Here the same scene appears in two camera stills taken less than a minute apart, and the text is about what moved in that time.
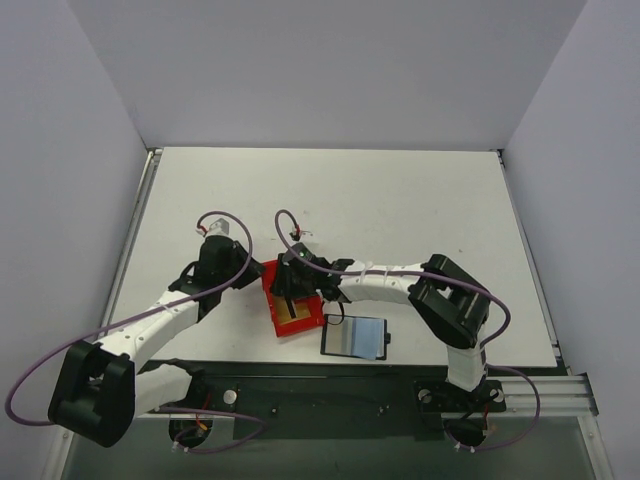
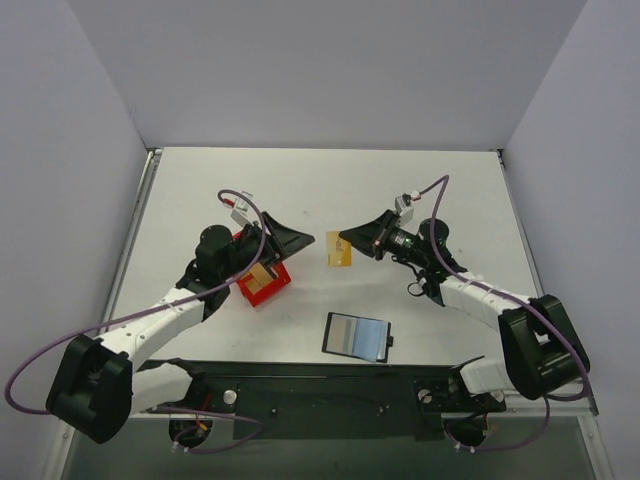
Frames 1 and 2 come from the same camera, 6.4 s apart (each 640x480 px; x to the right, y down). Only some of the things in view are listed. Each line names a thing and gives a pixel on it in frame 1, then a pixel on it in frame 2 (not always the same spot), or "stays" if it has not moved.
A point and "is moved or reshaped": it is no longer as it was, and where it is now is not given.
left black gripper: [248, 270] → [268, 239]
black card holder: [354, 337] stays
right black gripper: [293, 288] → [380, 235]
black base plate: [315, 401] stays
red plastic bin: [315, 303] is moved or reshaped
